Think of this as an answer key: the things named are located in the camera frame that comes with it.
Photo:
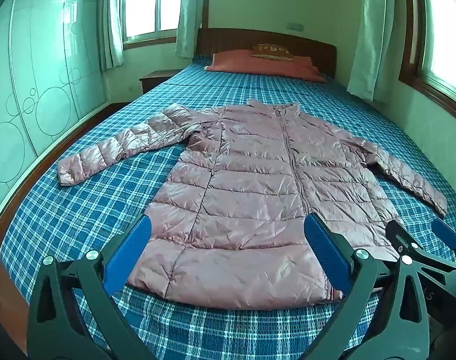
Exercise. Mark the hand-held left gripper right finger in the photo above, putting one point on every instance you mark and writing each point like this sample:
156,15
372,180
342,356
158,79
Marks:
325,255

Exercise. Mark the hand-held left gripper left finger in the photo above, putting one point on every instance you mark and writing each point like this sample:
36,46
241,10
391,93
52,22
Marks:
128,255

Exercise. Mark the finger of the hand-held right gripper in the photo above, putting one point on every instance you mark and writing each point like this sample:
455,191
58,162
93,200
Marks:
400,234
445,233

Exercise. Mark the pink puffer jacket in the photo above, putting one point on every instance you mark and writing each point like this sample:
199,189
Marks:
243,180

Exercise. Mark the bed with blue plaid sheet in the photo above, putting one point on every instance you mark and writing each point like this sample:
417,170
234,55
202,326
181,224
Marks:
100,202

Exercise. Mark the wooden nightstand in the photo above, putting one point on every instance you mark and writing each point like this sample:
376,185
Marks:
156,78

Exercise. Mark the glass door wardrobe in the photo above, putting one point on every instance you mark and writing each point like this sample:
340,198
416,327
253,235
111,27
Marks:
44,82

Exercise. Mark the large side window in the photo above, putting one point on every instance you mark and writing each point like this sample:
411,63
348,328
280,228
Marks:
445,33

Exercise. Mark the pale green curtain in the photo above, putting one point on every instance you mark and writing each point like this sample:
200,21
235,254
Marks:
378,33
111,18
190,11

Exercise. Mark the small patterned cushion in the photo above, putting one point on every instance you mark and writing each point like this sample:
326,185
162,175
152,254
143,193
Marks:
271,51

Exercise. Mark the red pillow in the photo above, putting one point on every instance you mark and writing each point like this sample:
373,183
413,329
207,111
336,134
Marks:
235,63

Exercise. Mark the wooden headboard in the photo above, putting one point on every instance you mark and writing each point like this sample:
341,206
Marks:
265,39

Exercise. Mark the window beside headboard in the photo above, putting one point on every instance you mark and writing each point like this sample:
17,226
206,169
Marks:
149,3

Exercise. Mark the white wall socket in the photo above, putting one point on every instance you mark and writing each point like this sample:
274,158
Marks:
295,26

